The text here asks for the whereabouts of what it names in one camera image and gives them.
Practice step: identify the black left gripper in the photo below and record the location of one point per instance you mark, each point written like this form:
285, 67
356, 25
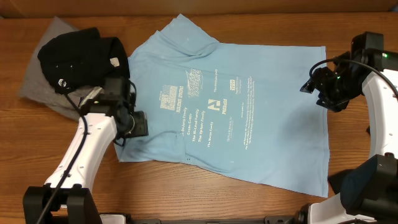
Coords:
142, 129

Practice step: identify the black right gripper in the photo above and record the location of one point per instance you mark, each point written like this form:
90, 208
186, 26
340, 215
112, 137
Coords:
318, 81

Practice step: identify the light blue printed t-shirt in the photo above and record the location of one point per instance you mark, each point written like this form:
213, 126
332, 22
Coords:
236, 110

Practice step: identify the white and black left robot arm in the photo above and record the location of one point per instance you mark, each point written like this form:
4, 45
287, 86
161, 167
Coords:
66, 195

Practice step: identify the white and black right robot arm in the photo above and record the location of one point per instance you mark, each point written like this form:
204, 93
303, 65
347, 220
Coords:
368, 193

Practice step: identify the black folded garment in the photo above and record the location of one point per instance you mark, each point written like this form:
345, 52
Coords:
82, 58

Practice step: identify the black cloth at table edge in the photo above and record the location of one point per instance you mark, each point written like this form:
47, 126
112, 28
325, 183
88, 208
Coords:
338, 184

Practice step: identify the grey folded garment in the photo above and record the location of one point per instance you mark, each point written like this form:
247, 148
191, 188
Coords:
35, 86

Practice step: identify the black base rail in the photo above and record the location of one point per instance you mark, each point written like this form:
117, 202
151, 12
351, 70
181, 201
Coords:
217, 220

